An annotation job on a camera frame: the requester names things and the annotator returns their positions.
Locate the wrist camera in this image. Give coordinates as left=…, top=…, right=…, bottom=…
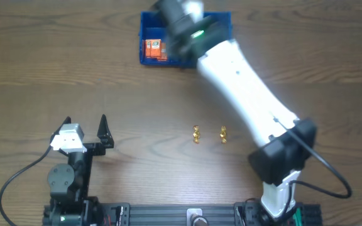
left=182, top=0, right=205, bottom=23
left=49, top=122, right=88, bottom=154

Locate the blue tray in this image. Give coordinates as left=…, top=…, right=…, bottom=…
left=139, top=11, right=233, bottom=68

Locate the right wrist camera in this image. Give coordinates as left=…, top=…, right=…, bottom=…
left=182, top=0, right=205, bottom=23

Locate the mounting rail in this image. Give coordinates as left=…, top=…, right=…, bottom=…
left=42, top=203, right=323, bottom=226

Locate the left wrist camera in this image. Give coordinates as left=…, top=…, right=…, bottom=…
left=49, top=122, right=88, bottom=154

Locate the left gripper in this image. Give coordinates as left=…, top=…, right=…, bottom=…
left=50, top=114, right=116, bottom=156

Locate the gold candy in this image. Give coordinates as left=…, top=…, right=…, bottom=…
left=192, top=124, right=201, bottom=144
left=219, top=125, right=228, bottom=144

